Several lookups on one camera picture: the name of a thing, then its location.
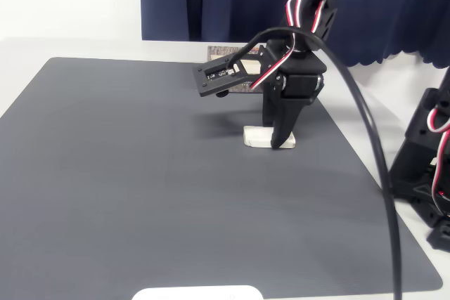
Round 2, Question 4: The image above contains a white rectangular block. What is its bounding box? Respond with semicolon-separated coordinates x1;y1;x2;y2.
243;125;296;150

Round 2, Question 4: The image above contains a bark print cardboard box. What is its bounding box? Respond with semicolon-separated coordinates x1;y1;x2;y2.
207;45;269;95

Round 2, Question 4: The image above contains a grey mat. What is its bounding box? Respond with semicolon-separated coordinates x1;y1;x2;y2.
0;56;444;296

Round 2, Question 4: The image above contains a white rounded device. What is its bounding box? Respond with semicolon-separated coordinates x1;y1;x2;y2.
131;285;264;300

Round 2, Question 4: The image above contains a red white servo wire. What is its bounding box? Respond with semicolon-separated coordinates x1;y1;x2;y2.
426;102;450;217
251;0;330;91

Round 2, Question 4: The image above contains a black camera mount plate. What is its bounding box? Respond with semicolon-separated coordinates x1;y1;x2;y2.
193;45;270;99

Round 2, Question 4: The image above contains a black camera cable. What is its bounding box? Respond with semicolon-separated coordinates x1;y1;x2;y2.
226;26;404;300

